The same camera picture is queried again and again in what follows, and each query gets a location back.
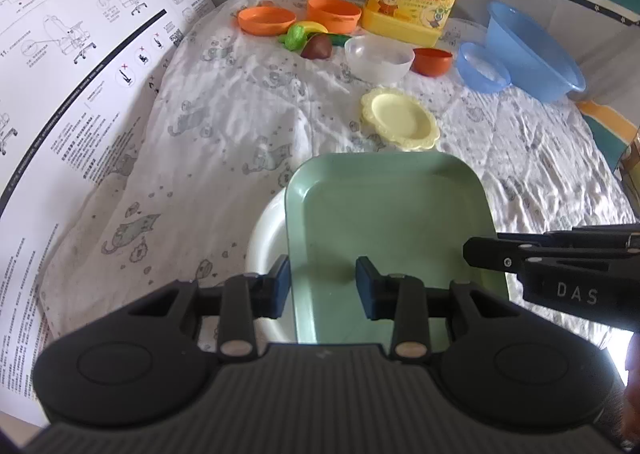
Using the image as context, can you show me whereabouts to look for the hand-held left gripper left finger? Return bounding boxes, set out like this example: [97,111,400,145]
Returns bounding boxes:
[125,254,292,365]

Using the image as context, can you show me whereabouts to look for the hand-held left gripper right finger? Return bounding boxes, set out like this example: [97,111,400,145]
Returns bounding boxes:
[355,256,511,360]

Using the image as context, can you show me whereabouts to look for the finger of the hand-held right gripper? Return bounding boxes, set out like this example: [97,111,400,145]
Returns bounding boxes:
[544,223,640,247]
[462,236,640,275]

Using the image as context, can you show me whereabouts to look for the white round plate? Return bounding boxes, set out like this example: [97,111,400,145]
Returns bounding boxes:
[246,191,301,345]

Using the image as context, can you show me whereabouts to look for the green rectangular plate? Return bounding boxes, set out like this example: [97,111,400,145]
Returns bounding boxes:
[284,152,511,346]

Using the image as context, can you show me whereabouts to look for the yellow flower-shaped plate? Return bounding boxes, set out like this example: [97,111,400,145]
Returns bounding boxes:
[361,87,441,151]

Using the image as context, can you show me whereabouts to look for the small blue bowl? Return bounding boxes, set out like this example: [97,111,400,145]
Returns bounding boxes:
[458,42,512,94]

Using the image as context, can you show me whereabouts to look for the small dark orange bowl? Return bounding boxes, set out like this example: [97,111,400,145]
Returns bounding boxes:
[412,48,454,77]

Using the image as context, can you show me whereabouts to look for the clear plastic bowl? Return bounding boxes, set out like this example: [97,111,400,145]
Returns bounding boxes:
[344,35,415,84]

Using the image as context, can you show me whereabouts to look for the white cat-print blanket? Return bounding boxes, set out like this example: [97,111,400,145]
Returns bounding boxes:
[37,0,640,350]

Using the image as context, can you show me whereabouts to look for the large blue basin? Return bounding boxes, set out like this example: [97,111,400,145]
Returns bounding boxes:
[486,1,587,104]

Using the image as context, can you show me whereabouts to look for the brown toy fruit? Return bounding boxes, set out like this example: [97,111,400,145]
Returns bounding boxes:
[300,34,332,60]

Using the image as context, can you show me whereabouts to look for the green toy vegetable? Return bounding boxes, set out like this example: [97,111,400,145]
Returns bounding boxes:
[278,24,307,52]

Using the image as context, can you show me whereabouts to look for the orange toy plate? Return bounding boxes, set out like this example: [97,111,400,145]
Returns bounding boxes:
[237,5,297,37]

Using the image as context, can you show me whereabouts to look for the orange toy pot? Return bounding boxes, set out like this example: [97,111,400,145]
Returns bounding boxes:
[306,0,362,34]

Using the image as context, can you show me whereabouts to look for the white instruction sheet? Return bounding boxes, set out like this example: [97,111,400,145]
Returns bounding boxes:
[0,0,217,430]

